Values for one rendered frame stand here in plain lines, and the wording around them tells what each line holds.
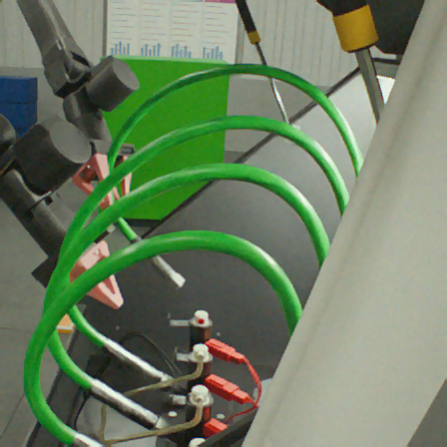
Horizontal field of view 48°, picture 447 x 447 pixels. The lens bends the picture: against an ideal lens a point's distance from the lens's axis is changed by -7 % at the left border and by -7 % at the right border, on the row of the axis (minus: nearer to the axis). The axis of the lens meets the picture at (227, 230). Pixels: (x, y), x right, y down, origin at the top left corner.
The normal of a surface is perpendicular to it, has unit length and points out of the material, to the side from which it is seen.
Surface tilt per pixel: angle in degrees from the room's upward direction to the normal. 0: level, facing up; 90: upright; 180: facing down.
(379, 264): 76
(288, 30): 90
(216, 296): 90
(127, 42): 90
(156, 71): 90
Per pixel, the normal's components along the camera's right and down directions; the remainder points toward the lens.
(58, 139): 0.73, -0.49
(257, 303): 0.03, 0.35
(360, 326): -0.95, -0.28
